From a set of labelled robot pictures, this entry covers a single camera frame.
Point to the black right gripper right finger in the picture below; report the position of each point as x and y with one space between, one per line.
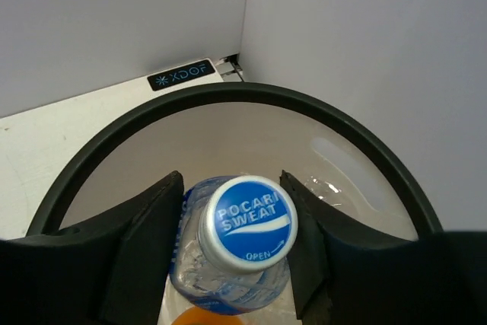
344 272

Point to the blue label Pocari bottle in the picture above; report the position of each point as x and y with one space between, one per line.
232 241

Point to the aluminium table frame rail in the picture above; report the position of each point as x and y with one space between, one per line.
229 69

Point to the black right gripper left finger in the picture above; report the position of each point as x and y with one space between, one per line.
108 269

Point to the orange juice bottle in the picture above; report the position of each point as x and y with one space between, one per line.
198 316

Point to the black XDOF table label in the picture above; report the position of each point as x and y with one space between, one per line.
181 74

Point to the white bin with black rim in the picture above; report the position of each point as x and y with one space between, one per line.
235 129

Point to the clear bottle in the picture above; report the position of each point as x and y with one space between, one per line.
328 193

